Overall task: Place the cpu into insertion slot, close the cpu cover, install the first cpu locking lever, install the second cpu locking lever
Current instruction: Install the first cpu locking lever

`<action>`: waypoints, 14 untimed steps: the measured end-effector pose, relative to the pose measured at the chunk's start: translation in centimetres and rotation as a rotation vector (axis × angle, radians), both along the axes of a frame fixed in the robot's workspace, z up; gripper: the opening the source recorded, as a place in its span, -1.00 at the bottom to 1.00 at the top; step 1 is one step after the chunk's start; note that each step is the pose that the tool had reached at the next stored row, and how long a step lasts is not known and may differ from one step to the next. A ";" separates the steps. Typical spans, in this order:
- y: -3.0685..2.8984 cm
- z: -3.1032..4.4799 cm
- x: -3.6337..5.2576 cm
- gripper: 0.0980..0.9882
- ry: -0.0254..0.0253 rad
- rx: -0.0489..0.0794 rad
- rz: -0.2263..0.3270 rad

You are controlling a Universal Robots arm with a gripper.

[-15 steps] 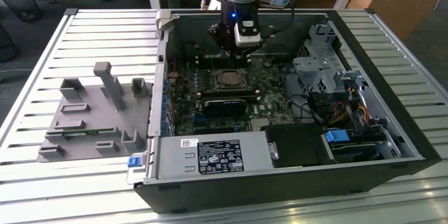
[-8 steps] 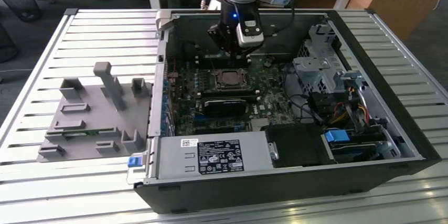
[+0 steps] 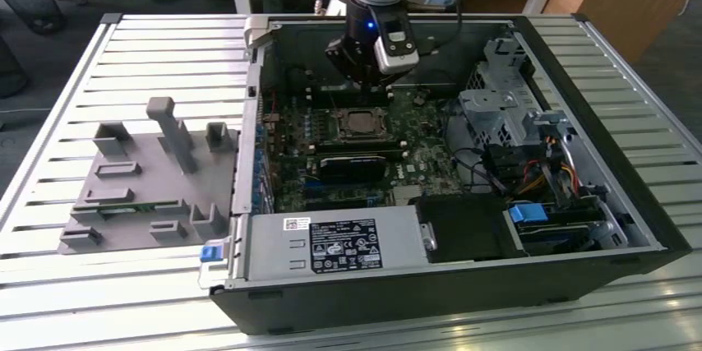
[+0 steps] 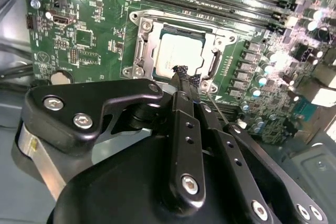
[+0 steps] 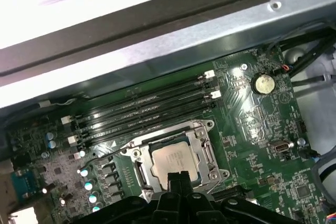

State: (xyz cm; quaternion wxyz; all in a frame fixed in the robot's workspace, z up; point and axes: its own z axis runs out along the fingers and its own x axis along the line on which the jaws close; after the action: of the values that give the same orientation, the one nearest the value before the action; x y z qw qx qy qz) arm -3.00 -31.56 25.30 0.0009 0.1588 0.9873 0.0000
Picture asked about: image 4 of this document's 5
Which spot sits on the metal socket cover frame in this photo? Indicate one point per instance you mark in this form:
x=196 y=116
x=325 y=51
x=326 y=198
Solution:
x=148 y=35

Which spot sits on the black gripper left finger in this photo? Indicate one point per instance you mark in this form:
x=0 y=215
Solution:
x=92 y=93

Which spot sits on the silver green CPU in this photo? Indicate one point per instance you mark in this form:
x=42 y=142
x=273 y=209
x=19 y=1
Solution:
x=181 y=51

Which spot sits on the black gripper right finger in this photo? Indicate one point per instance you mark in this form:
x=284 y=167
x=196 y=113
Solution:
x=249 y=171

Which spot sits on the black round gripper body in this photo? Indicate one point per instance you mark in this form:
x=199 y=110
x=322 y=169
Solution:
x=126 y=195

